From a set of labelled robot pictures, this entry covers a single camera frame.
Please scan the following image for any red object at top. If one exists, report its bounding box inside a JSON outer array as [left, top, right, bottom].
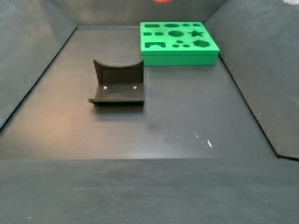
[[153, 0, 172, 3]]

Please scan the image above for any black curved holder stand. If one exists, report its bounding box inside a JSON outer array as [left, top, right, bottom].
[[88, 60, 145, 104]]

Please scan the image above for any green shape sorter box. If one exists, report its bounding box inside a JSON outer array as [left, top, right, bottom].
[[140, 21, 220, 66]]

